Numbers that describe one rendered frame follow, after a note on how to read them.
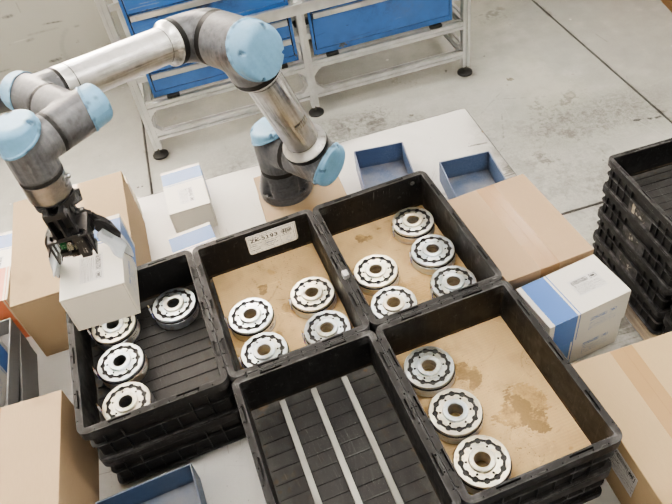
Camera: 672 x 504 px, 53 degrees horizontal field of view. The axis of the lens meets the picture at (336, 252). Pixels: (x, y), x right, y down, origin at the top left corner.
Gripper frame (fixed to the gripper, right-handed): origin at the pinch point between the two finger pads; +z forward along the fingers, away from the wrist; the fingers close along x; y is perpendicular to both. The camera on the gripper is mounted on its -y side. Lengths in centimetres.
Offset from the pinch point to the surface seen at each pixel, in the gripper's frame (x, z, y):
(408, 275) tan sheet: 62, 28, 2
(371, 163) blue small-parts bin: 70, 40, -55
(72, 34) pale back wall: -37, 80, -278
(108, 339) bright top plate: -6.9, 25.5, -3.0
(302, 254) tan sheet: 41, 29, -15
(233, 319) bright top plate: 21.1, 25.4, 1.9
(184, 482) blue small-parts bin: 2.6, 39.9, 28.7
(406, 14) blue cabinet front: 130, 72, -193
